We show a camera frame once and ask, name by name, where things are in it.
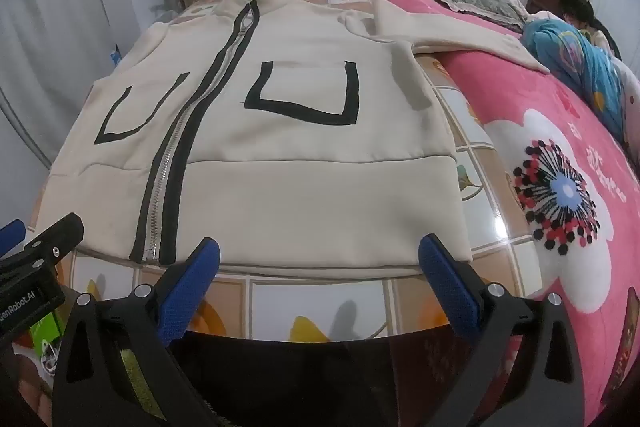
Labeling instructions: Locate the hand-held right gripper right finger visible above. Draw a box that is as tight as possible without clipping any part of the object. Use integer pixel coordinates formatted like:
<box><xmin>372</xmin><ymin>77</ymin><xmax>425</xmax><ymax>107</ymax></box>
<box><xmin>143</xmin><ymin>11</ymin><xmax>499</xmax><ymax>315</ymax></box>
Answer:
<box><xmin>419</xmin><ymin>234</ymin><xmax>583</xmax><ymax>427</ymax></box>

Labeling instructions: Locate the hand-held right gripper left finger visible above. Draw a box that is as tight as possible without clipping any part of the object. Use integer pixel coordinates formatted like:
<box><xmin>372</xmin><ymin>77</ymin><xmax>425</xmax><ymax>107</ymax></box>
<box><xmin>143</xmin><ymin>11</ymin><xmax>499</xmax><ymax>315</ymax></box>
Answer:
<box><xmin>51</xmin><ymin>237</ymin><xmax>221</xmax><ymax>427</ymax></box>

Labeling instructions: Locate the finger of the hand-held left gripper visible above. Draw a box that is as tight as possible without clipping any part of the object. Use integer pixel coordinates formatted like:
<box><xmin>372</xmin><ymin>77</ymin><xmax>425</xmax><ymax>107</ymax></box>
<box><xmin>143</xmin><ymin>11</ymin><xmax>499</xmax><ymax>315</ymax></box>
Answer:
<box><xmin>22</xmin><ymin>213</ymin><xmax>84</xmax><ymax>270</ymax></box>
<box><xmin>0</xmin><ymin>219</ymin><xmax>27</xmax><ymax>254</ymax></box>

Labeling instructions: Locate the beige zip jacket black trim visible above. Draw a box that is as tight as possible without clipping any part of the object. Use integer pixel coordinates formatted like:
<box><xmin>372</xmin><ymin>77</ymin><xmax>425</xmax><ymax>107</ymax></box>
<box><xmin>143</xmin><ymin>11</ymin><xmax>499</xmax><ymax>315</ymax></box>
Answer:
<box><xmin>32</xmin><ymin>0</ymin><xmax>551</xmax><ymax>280</ymax></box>

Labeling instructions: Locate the green packet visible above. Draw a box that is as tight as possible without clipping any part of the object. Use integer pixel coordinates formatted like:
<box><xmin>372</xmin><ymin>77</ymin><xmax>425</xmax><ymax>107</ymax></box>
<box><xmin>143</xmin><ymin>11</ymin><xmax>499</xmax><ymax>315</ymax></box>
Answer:
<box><xmin>27</xmin><ymin>309</ymin><xmax>66</xmax><ymax>358</ymax></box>

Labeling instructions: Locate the orange patterned tablecloth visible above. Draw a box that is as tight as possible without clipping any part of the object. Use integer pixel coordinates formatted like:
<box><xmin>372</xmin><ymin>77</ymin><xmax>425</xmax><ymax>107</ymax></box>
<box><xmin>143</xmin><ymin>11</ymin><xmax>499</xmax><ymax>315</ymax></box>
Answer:
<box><xmin>30</xmin><ymin>0</ymin><xmax>546</xmax><ymax>343</ymax></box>

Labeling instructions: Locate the white curtain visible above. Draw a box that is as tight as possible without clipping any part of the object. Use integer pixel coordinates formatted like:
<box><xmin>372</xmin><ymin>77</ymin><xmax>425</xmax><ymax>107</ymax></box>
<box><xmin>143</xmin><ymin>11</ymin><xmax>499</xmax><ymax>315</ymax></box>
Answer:
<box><xmin>0</xmin><ymin>0</ymin><xmax>146</xmax><ymax>168</ymax></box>

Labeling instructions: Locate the pink floral blanket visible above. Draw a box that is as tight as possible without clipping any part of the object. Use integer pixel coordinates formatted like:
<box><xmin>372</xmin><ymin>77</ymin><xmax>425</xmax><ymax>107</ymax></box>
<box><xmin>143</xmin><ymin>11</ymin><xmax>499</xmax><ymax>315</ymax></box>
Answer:
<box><xmin>360</xmin><ymin>0</ymin><xmax>640</xmax><ymax>427</ymax></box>

